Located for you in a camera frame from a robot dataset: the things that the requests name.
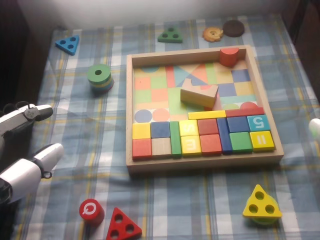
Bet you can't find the natural wood arch block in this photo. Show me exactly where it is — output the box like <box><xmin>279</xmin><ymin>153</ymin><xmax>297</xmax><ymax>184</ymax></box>
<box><xmin>179</xmin><ymin>78</ymin><xmax>220</xmax><ymax>110</ymax></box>

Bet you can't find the yellow three-hole triangle block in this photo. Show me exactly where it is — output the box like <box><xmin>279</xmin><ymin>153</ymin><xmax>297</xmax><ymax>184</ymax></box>
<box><xmin>242</xmin><ymin>184</ymin><xmax>283</xmax><ymax>219</ymax></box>

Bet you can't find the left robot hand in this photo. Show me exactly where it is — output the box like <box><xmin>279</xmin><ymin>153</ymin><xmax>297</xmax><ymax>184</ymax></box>
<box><xmin>0</xmin><ymin>101</ymin><xmax>65</xmax><ymax>206</ymax></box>

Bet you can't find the red wooden ring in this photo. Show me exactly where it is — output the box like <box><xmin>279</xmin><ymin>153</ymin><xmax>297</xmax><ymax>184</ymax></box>
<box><xmin>91</xmin><ymin>83</ymin><xmax>115</xmax><ymax>95</ymax></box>

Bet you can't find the blue plaid table cloth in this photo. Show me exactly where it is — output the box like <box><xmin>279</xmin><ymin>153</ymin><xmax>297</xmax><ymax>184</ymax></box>
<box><xmin>9</xmin><ymin>14</ymin><xmax>320</xmax><ymax>240</ymax></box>

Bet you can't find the red Q letter cylinder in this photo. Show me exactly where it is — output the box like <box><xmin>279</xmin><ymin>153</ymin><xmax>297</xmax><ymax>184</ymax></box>
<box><xmin>79</xmin><ymin>198</ymin><xmax>105</xmax><ymax>226</ymax></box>

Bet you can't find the blue wooden ring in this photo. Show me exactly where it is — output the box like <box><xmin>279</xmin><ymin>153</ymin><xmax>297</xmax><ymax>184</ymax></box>
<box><xmin>90</xmin><ymin>81</ymin><xmax>115</xmax><ymax>92</ymax></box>

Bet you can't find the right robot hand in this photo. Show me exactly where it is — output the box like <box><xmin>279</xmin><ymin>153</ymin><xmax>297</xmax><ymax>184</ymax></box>
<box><xmin>308</xmin><ymin>117</ymin><xmax>320</xmax><ymax>140</ymax></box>

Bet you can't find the flower-shaped toy cookie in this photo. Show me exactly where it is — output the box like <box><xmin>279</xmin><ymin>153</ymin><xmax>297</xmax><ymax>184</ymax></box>
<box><xmin>202</xmin><ymin>26</ymin><xmax>224</xmax><ymax>43</ymax></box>

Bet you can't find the blue three-hole triangle block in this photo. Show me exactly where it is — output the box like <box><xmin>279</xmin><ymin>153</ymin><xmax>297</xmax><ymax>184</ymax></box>
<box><xmin>54</xmin><ymin>34</ymin><xmax>80</xmax><ymax>56</ymax></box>

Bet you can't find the green three-hole triangle block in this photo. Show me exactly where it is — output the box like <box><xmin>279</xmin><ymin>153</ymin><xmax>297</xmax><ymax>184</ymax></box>
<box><xmin>157</xmin><ymin>26</ymin><xmax>183</xmax><ymax>44</ymax></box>

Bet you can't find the round brown toy cookie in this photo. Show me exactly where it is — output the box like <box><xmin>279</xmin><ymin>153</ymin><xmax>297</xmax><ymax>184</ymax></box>
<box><xmin>222</xmin><ymin>19</ymin><xmax>245</xmax><ymax>38</ymax></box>

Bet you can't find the white backdrop panel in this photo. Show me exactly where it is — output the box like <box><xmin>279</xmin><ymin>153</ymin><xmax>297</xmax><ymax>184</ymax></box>
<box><xmin>18</xmin><ymin>0</ymin><xmax>296</xmax><ymax>28</ymax></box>

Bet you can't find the yellow wooden ring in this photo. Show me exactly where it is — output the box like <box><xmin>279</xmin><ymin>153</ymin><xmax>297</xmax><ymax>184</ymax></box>
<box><xmin>89</xmin><ymin>78</ymin><xmax>114</xmax><ymax>88</ymax></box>

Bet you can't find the red half-cylinder block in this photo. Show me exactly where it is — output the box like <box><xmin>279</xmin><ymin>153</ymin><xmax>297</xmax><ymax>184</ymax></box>
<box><xmin>219</xmin><ymin>47</ymin><xmax>240</xmax><ymax>68</ymax></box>

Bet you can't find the red three-hole triangle block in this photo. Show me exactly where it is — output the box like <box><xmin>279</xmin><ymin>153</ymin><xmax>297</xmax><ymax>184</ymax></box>
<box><xmin>106</xmin><ymin>206</ymin><xmax>143</xmax><ymax>240</ymax></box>

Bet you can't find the square wooden tray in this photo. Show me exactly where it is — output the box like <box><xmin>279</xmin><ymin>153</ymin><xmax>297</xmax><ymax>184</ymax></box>
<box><xmin>125</xmin><ymin>44</ymin><xmax>285</xmax><ymax>177</ymax></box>

